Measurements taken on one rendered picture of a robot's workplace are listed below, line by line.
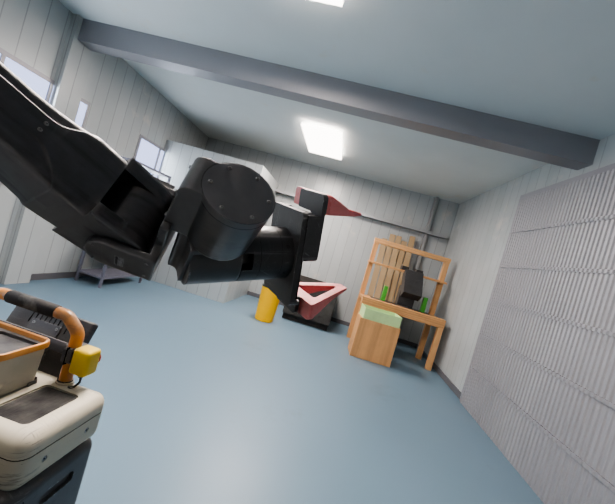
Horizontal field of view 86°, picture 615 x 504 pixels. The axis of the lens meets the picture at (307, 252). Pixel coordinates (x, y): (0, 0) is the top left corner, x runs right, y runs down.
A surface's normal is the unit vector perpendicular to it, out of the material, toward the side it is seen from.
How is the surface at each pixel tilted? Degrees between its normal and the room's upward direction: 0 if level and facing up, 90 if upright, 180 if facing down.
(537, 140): 90
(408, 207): 90
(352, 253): 90
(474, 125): 90
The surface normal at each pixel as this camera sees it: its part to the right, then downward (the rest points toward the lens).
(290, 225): -0.84, 0.01
